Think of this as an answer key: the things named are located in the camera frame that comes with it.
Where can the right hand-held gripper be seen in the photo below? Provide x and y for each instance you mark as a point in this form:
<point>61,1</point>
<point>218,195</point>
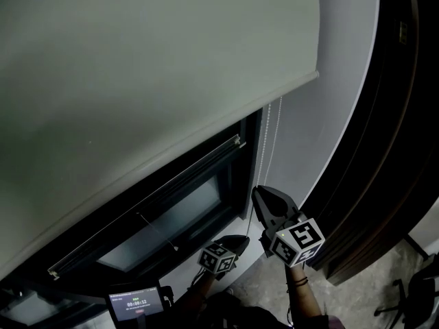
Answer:
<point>296,243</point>

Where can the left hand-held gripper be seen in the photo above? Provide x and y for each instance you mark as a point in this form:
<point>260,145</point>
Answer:
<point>216,258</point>

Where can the grey roller blind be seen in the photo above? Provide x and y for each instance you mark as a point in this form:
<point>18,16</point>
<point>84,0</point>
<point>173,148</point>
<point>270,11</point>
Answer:
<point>137,81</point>

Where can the person's left forearm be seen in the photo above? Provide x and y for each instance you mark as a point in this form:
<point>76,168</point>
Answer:
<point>200,290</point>

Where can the person's right forearm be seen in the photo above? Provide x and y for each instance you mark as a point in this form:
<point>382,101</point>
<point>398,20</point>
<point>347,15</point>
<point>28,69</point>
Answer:
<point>303,293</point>

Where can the white window sill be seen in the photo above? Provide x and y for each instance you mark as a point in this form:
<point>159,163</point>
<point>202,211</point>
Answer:
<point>247,264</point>

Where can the person's left shoe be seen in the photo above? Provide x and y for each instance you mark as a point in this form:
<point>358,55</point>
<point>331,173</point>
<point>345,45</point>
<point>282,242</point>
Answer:
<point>230,291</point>

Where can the black wrist band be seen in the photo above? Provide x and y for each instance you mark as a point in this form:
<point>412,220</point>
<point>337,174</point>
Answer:
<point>297,282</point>

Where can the person's black printed shirt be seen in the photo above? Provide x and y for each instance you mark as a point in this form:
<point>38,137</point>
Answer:
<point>247,315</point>

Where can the phone with timer screen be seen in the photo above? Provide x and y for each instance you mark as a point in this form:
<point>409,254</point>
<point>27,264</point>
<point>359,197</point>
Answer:
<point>136,303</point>

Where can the dark board with pale edge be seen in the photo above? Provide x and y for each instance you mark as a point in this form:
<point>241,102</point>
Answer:
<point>370,115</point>

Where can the black skirting board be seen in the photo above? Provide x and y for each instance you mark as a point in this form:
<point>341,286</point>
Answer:
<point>415,246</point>

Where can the stack of dark wooden boards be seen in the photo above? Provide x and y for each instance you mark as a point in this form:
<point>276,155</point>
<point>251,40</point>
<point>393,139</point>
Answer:
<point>425,149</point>

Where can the black office chair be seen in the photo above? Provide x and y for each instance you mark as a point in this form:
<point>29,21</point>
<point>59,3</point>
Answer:
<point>418,296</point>

